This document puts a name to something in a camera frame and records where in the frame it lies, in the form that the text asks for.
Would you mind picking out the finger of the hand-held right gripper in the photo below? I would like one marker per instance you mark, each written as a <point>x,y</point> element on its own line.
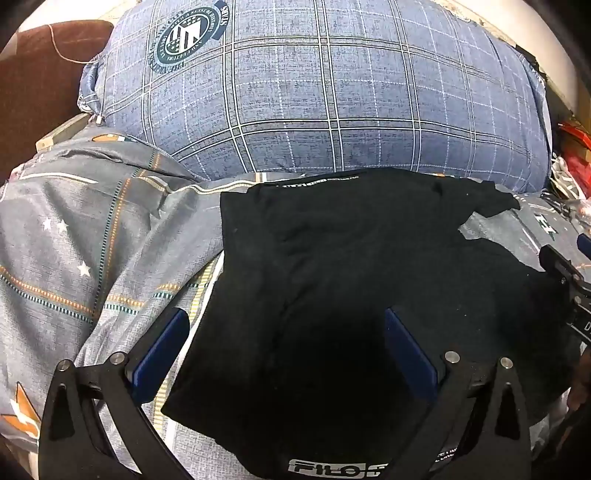
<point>585,241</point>
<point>561,267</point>

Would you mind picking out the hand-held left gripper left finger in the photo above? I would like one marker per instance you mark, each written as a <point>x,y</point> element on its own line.
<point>159,355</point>

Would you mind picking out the red and white clutter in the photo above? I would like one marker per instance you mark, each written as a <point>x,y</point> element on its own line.
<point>575,152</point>

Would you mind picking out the grey printed bedsheet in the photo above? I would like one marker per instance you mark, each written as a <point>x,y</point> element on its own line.
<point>92,230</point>

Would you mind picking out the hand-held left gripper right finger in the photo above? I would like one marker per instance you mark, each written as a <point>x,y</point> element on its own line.
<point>411,355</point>

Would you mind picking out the blue plaid pillow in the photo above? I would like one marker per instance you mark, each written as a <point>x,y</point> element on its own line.
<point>323,87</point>

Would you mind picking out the wooden bed frame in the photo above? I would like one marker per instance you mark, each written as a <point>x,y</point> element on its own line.
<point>62,134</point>

